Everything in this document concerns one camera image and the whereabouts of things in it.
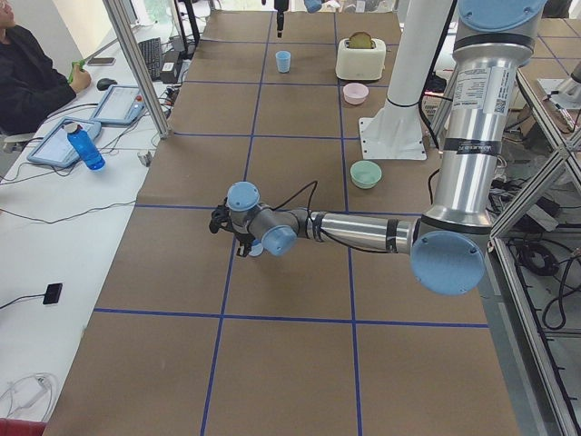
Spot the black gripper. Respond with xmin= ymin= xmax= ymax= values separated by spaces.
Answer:
xmin=231 ymin=223 xmax=255 ymax=257
xmin=273 ymin=0 xmax=289 ymax=38

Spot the light blue cup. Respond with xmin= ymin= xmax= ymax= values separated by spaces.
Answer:
xmin=275 ymin=50 xmax=291 ymax=74
xmin=249 ymin=240 xmax=263 ymax=257

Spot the toast slice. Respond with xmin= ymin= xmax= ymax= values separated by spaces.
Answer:
xmin=348 ymin=31 xmax=374 ymax=49

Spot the cream toaster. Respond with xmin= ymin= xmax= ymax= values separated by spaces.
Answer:
xmin=335 ymin=38 xmax=387 ymax=81

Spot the pink bowl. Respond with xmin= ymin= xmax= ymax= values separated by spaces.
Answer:
xmin=342 ymin=83 xmax=369 ymax=105

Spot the black keyboard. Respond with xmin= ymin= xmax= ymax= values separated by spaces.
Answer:
xmin=138 ymin=37 xmax=162 ymax=81

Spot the green bowl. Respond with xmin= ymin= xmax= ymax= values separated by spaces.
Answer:
xmin=350 ymin=160 xmax=382 ymax=190

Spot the white pillar with base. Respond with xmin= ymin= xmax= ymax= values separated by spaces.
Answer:
xmin=359 ymin=0 xmax=456 ymax=160

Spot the far teach pendant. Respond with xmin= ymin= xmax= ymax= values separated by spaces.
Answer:
xmin=90 ymin=84 xmax=144 ymax=126

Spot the teach pendant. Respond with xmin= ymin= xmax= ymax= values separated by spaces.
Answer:
xmin=27 ymin=117 xmax=102 ymax=168
xmin=90 ymin=84 xmax=144 ymax=126

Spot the blue water bottle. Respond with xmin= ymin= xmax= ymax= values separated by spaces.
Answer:
xmin=64 ymin=123 xmax=105 ymax=171

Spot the smartphone on desk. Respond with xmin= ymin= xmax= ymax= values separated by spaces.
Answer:
xmin=86 ymin=56 xmax=115 ymax=66

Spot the black computer mouse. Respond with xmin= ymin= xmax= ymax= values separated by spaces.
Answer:
xmin=96 ymin=78 xmax=117 ymax=91

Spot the small black box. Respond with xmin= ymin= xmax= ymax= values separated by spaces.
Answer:
xmin=43 ymin=282 xmax=63 ymax=305

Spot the near teach pendant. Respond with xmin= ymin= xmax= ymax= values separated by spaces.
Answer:
xmin=27 ymin=117 xmax=102 ymax=168

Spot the person in black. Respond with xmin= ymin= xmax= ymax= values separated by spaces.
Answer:
xmin=1 ymin=1 xmax=92 ymax=135

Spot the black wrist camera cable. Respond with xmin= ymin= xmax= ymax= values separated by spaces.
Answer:
xmin=208 ymin=180 xmax=320 ymax=255

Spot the aluminium frame post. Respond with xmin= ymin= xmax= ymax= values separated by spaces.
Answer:
xmin=103 ymin=0 xmax=170 ymax=139

